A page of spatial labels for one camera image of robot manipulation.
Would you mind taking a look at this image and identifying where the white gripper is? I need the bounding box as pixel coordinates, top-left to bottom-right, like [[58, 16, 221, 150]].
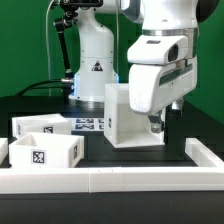
[[127, 35, 194, 134]]

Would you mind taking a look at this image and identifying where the white drawer cabinet frame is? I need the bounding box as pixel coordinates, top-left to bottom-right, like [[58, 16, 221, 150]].
[[104, 84, 164, 148]]

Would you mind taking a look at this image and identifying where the white front drawer box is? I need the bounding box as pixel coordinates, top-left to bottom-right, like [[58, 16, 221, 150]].
[[9, 132, 84, 168]]

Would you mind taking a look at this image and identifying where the white drawer box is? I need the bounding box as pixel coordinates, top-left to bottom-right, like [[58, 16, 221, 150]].
[[9, 132, 84, 168], [12, 114, 71, 139]]

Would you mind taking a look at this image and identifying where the white rear drawer box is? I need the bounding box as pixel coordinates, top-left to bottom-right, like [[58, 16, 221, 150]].
[[12, 114, 71, 139]]

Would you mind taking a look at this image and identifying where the marker tag sheet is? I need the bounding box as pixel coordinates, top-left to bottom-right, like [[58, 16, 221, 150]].
[[68, 118, 104, 131]]

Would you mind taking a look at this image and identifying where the white right barrier wall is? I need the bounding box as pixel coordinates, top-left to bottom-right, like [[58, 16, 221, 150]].
[[185, 138, 224, 168]]

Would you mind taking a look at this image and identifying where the white barrier wall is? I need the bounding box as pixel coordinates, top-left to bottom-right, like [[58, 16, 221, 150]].
[[0, 167, 224, 194], [185, 138, 224, 168], [0, 138, 8, 165]]

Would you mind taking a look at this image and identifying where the white front barrier wall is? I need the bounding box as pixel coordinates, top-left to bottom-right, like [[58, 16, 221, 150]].
[[0, 167, 224, 194]]

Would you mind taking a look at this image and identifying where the white hanging cable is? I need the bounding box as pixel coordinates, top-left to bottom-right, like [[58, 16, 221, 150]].
[[45, 0, 56, 97]]

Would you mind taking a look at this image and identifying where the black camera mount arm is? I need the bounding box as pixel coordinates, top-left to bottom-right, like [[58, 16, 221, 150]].
[[53, 0, 103, 85]]

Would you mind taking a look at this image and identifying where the black base cable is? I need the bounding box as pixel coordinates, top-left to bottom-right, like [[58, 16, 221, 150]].
[[15, 79, 75, 97]]

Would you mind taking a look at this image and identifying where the white left barrier wall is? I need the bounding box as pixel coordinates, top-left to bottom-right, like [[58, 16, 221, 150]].
[[0, 138, 8, 165]]

